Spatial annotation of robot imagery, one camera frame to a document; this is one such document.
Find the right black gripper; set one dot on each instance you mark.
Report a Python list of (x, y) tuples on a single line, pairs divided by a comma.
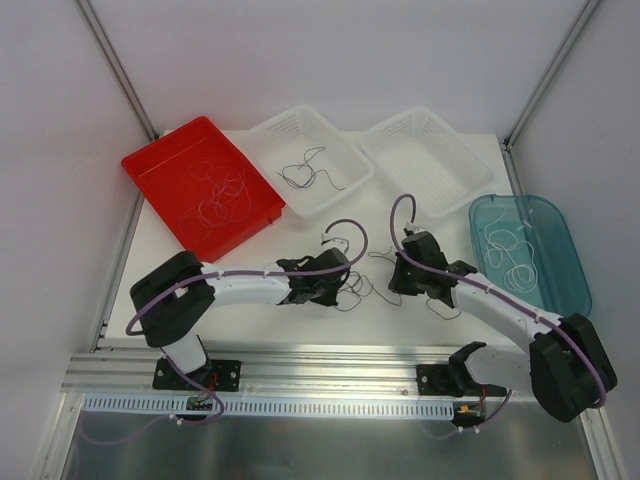
[(407, 275)]

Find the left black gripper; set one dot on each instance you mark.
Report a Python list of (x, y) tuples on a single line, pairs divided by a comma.
[(331, 265)]

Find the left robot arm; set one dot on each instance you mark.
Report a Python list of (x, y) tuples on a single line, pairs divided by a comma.
[(172, 299)]

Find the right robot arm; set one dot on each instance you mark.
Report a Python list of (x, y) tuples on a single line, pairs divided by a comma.
[(559, 360)]

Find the white perforated basket right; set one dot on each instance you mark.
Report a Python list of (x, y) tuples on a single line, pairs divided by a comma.
[(419, 153)]

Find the white perforated basket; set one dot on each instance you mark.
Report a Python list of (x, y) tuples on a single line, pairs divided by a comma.
[(306, 160), (419, 153)]

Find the teal translucent plastic tub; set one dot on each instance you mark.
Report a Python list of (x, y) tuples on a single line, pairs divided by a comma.
[(522, 244)]

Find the white perforated basket left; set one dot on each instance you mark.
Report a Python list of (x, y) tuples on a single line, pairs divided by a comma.
[(306, 160)]

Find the red plastic tray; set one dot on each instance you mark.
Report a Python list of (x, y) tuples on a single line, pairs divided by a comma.
[(204, 189)]

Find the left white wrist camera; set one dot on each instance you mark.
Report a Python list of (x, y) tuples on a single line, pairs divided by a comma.
[(332, 242)]

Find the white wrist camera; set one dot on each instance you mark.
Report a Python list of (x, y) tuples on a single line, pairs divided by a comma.
[(411, 229), (332, 242)]

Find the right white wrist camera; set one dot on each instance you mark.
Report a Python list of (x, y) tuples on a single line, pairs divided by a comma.
[(411, 229)]

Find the aluminium mounting rail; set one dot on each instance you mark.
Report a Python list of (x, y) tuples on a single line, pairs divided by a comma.
[(278, 370)]

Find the white slotted cable duct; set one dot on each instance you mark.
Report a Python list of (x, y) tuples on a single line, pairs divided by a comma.
[(270, 406)]

